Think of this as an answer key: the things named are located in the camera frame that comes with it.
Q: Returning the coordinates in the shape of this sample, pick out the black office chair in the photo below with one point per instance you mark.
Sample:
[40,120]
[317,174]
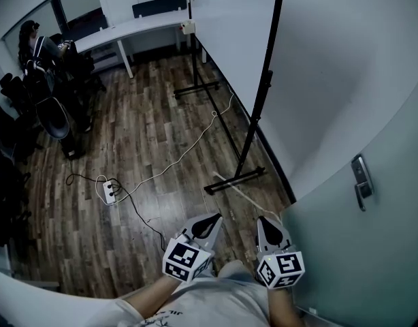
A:
[8,148]
[81,65]

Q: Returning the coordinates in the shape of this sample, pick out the small white switch box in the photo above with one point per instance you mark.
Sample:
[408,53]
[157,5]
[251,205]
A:
[188,27]

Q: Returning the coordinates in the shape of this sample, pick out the white power strip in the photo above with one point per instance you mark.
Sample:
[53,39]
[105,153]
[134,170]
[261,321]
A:
[109,192]

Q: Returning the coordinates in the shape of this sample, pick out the person's right forearm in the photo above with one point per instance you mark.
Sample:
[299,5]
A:
[284,308]

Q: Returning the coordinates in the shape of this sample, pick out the person's white shirt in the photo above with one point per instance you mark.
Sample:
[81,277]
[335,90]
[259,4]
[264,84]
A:
[209,305]

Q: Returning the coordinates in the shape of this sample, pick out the white office desk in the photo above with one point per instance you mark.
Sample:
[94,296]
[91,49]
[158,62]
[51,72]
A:
[127,32]

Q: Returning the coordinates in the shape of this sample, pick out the frosted glass door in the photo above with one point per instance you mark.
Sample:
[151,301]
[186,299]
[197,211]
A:
[358,250]

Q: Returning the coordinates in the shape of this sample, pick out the white whiteboard panel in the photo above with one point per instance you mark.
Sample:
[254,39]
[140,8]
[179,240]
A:
[234,29]

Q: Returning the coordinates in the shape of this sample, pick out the grey seat office chair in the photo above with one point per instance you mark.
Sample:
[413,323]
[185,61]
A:
[54,118]

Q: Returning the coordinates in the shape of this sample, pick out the black whiteboard stand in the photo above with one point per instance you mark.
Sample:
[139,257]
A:
[244,146]

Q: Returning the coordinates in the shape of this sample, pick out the person's left forearm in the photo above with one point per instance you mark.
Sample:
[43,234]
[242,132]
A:
[154,293]

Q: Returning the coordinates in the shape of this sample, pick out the black desk divider panel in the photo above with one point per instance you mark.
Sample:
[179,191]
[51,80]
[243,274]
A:
[159,7]

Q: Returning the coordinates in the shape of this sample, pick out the person's light trouser leg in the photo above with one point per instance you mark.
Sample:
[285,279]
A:
[234,270]

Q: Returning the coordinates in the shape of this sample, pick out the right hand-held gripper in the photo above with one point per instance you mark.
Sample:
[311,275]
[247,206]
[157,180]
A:
[280,267]

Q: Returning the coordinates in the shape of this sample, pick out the white round table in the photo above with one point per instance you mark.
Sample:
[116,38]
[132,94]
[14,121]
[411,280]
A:
[42,301]

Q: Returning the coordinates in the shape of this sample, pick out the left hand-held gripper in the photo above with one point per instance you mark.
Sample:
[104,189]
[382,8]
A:
[187,257]

